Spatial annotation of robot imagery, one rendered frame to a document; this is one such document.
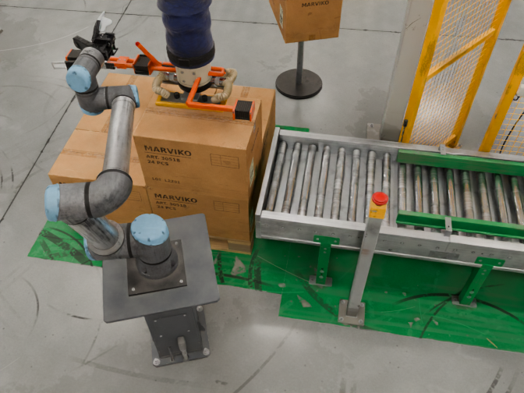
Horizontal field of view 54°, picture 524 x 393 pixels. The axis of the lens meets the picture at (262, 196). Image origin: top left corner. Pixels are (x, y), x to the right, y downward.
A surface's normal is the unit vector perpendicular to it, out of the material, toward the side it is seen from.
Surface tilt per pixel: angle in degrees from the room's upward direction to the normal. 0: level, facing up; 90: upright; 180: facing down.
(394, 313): 0
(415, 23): 90
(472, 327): 0
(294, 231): 90
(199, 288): 0
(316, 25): 90
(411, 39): 90
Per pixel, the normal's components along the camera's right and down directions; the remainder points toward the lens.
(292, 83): -0.01, -0.65
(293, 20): 0.19, 0.74
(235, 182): -0.19, 0.75
